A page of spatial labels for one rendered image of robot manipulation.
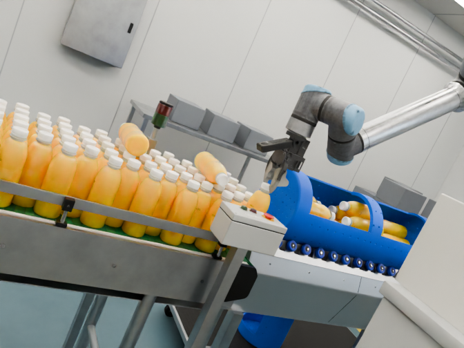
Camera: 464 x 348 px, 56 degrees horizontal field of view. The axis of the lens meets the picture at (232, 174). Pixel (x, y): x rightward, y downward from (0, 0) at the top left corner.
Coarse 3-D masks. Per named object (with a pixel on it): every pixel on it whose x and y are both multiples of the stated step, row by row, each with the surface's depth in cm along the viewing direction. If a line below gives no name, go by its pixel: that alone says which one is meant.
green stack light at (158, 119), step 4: (156, 112) 176; (156, 116) 176; (160, 116) 175; (164, 116) 176; (152, 120) 177; (156, 120) 176; (160, 120) 176; (164, 120) 176; (156, 124) 176; (160, 124) 176; (164, 124) 177
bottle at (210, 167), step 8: (208, 152) 157; (200, 160) 151; (208, 160) 148; (216, 160) 148; (200, 168) 150; (208, 168) 144; (216, 168) 142; (224, 168) 144; (208, 176) 144; (216, 176) 141
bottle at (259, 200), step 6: (258, 192) 146; (264, 192) 146; (252, 198) 146; (258, 198) 145; (264, 198) 145; (270, 198) 148; (246, 204) 149; (252, 204) 146; (258, 204) 145; (264, 204) 145; (258, 210) 145; (264, 210) 146
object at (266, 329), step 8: (248, 320) 270; (256, 320) 274; (264, 320) 244; (272, 320) 244; (280, 320) 244; (288, 320) 246; (240, 328) 254; (248, 328) 250; (256, 328) 266; (264, 328) 245; (272, 328) 244; (280, 328) 246; (288, 328) 250; (248, 336) 249; (256, 336) 246; (264, 336) 245; (272, 336) 246; (280, 336) 248; (256, 344) 247; (264, 344) 246; (272, 344) 247; (280, 344) 252
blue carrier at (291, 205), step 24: (288, 192) 166; (312, 192) 164; (336, 192) 195; (288, 216) 162; (312, 216) 163; (384, 216) 217; (408, 216) 218; (288, 240) 172; (312, 240) 171; (336, 240) 174; (360, 240) 178; (384, 240) 184; (408, 240) 216; (384, 264) 198
